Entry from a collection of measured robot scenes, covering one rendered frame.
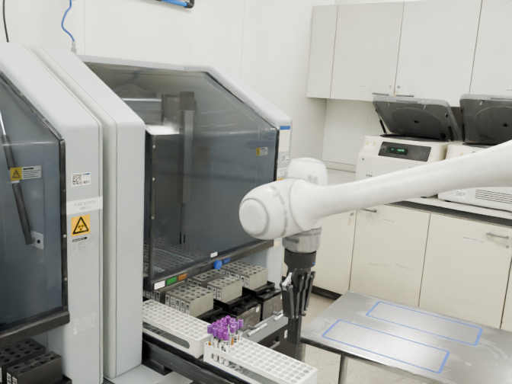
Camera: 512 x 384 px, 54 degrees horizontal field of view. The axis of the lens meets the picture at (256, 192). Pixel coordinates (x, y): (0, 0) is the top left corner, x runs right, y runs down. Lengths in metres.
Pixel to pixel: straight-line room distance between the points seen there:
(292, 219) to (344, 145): 3.42
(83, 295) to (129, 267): 0.15
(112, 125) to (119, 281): 0.41
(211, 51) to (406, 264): 1.90
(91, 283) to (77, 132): 0.38
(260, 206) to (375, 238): 2.75
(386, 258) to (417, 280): 0.24
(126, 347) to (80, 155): 0.57
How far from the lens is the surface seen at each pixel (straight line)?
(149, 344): 1.55
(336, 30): 4.08
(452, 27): 3.75
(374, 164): 3.59
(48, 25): 2.52
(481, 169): 1.02
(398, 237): 3.59
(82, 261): 1.32
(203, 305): 1.67
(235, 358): 1.35
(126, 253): 1.40
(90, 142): 1.27
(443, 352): 1.64
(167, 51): 2.95
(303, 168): 1.11
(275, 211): 0.95
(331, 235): 3.81
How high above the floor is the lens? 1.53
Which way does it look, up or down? 11 degrees down
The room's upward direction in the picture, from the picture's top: 3 degrees clockwise
